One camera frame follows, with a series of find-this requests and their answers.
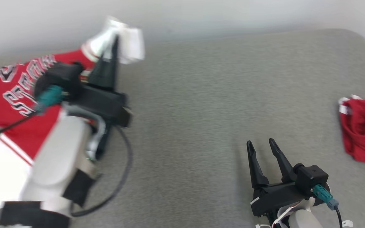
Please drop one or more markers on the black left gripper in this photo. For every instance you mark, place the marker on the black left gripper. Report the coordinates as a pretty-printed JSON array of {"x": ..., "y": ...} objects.
[{"x": 103, "y": 104}]

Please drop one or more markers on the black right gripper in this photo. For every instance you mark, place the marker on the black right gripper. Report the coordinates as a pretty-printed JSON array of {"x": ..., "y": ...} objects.
[{"x": 277, "y": 198}]

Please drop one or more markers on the red white basketball shorts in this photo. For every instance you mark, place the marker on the red white basketball shorts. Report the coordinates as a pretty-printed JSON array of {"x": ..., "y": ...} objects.
[{"x": 364, "y": 133}]

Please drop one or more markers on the grey fabric sofa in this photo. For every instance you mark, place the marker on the grey fabric sofa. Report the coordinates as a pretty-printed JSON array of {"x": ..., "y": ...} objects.
[{"x": 201, "y": 95}]

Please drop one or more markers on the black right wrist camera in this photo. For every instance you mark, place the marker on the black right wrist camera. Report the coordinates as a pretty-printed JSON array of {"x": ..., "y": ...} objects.
[{"x": 312, "y": 174}]

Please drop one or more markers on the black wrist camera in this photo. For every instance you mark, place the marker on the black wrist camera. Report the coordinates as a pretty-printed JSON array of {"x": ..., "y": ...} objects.
[
  {"x": 312, "y": 174},
  {"x": 62, "y": 76}
]

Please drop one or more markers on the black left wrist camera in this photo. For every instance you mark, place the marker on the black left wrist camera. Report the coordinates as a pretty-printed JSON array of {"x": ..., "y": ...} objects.
[{"x": 62, "y": 76}]

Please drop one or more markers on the teal right camera connector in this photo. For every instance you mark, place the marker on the teal right camera connector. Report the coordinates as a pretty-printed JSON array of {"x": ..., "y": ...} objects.
[{"x": 323, "y": 194}]

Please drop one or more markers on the teal camera connector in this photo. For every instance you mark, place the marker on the teal camera connector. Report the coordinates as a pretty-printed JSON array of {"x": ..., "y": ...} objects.
[
  {"x": 323, "y": 194},
  {"x": 49, "y": 96}
]

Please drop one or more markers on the teal left camera connector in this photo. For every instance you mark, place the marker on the teal left camera connector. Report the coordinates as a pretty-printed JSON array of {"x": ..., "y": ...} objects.
[{"x": 49, "y": 96}]

